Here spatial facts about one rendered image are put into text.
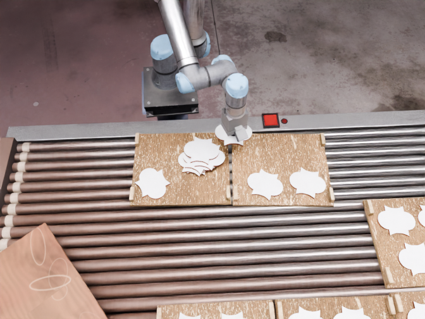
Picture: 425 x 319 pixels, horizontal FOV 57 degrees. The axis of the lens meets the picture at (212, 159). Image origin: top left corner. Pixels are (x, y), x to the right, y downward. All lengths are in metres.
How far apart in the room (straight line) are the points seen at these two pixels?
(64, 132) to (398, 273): 1.51
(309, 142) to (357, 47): 2.01
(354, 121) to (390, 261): 0.66
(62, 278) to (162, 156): 0.63
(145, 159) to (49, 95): 1.78
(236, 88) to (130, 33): 2.43
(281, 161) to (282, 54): 1.87
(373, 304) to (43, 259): 1.17
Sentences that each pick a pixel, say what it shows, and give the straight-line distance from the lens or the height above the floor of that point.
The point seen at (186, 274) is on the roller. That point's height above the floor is 0.92.
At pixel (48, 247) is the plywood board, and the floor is 1.04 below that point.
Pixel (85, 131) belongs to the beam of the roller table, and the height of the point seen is 0.91.
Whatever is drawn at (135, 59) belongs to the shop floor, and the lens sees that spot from 3.43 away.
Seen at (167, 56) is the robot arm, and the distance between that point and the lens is 1.77.
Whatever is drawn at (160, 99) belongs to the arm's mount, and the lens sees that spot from 1.87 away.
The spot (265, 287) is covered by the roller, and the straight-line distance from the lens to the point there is 1.52.
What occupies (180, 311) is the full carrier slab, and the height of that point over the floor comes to 0.94.
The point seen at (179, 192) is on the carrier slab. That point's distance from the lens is 1.61.
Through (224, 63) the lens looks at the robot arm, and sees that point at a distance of 1.42.
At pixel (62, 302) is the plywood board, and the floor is 1.04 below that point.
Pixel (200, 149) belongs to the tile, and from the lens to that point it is 1.64.
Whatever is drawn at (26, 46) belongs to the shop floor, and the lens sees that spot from 3.83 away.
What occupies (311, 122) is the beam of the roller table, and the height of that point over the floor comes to 0.92.
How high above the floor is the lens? 2.38
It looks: 59 degrees down
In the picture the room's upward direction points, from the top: straight up
